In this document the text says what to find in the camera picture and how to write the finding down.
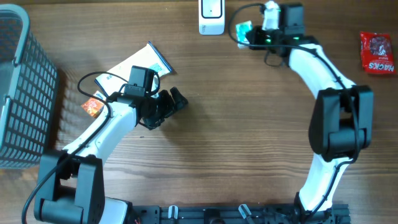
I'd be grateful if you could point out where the teal tissue pack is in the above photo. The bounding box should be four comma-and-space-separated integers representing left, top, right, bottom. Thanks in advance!
236, 21, 252, 49

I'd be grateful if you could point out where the large cream snack bag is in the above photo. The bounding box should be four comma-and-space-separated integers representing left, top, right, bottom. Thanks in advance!
95, 41, 173, 96

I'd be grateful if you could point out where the orange tissue pack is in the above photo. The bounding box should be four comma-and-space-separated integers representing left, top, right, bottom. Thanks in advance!
81, 98, 104, 118

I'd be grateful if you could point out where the red snack bag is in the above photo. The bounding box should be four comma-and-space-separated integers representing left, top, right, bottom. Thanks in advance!
360, 32, 396, 75

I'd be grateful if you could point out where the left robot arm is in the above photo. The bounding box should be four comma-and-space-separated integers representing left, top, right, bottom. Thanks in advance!
21, 66, 188, 223

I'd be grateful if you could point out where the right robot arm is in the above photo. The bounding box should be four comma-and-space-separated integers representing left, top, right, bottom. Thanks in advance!
246, 1, 374, 223

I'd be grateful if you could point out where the white barcode scanner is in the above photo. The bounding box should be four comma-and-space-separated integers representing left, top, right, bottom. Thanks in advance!
198, 0, 226, 35

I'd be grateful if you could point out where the grey plastic shopping basket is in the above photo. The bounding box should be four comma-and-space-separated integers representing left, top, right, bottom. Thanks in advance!
1, 4, 60, 169

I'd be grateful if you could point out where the black camera cable left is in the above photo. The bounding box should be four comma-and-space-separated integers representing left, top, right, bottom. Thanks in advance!
21, 71, 161, 224

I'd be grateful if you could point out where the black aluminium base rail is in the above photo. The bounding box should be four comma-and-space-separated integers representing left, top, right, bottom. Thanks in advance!
124, 203, 351, 224

